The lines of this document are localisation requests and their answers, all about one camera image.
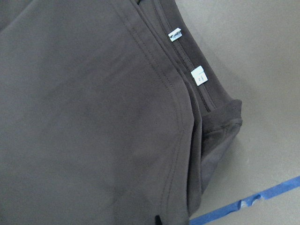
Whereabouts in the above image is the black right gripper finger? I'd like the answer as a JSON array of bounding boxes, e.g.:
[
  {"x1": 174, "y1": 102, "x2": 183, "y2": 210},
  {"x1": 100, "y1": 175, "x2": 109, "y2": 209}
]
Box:
[{"x1": 154, "y1": 208, "x2": 165, "y2": 225}]

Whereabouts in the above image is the dark brown t-shirt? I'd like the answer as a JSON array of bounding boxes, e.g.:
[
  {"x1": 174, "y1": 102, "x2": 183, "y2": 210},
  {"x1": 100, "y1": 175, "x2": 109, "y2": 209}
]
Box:
[{"x1": 0, "y1": 0, "x2": 242, "y2": 225}]

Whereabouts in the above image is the blue tape line crosswise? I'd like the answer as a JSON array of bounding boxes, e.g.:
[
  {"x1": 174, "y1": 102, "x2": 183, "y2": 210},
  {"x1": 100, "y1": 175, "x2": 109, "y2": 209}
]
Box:
[{"x1": 189, "y1": 176, "x2": 300, "y2": 225}]

